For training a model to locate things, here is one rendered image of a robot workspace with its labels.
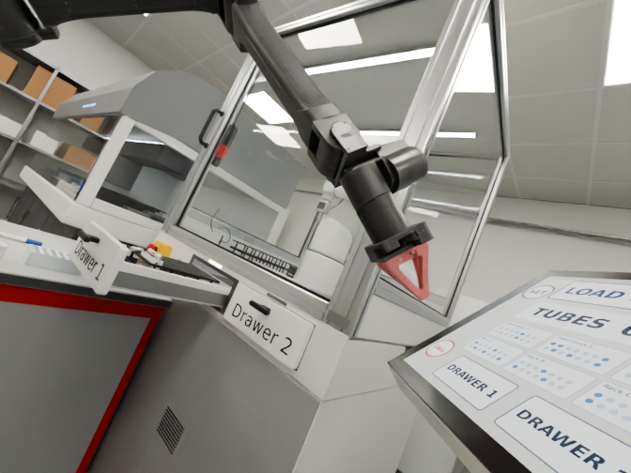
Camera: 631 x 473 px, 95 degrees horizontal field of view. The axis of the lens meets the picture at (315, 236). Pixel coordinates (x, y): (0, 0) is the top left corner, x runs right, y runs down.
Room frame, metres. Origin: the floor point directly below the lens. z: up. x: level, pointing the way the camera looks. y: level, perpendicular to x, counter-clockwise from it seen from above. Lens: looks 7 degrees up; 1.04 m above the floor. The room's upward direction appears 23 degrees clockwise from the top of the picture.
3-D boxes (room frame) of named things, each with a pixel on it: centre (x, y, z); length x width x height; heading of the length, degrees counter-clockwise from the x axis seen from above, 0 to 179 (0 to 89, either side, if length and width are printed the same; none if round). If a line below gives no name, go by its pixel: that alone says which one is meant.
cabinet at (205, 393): (1.33, -0.06, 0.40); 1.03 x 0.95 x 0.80; 51
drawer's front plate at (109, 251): (0.74, 0.48, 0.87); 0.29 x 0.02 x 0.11; 51
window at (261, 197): (0.98, 0.23, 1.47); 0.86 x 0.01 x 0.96; 51
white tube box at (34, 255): (0.87, 0.67, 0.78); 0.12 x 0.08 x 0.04; 139
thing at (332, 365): (1.34, -0.06, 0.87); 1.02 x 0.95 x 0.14; 51
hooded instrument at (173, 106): (2.35, 1.39, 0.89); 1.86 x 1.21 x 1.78; 51
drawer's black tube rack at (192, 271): (0.89, 0.35, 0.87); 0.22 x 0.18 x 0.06; 141
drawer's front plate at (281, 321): (0.79, 0.03, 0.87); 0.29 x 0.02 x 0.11; 51
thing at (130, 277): (0.90, 0.35, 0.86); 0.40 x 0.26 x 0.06; 141
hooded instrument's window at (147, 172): (2.33, 1.39, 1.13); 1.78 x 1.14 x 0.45; 51
